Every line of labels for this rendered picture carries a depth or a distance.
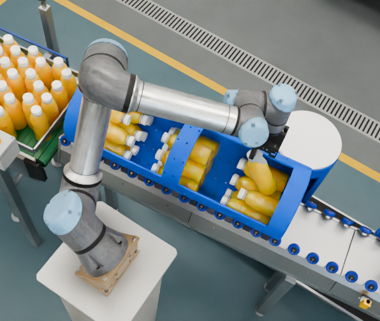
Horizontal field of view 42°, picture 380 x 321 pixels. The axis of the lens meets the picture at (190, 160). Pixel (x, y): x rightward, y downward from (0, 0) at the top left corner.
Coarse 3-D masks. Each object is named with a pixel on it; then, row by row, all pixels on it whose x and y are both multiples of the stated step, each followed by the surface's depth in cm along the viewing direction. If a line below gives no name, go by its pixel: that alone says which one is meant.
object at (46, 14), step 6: (48, 6) 212; (42, 12) 213; (48, 12) 213; (42, 18) 216; (48, 18) 216; (42, 24) 220; (48, 24) 218; (48, 30) 221; (54, 30) 224; (48, 36) 225; (54, 36) 227; (48, 42) 228; (54, 42) 229; (54, 48) 232
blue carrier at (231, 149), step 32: (64, 128) 180; (160, 128) 198; (192, 128) 172; (128, 160) 177; (224, 160) 194; (288, 160) 172; (192, 192) 174; (224, 192) 192; (288, 192) 164; (256, 224) 171; (288, 224) 165
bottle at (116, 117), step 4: (112, 112) 180; (116, 112) 180; (120, 112) 180; (112, 116) 180; (116, 116) 180; (120, 116) 180; (124, 116) 181; (112, 120) 181; (116, 120) 181; (120, 120) 181
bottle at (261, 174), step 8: (248, 160) 166; (248, 168) 168; (256, 168) 165; (264, 168) 165; (256, 176) 167; (264, 176) 167; (272, 176) 170; (256, 184) 171; (264, 184) 170; (272, 184) 171; (264, 192) 173; (272, 192) 173
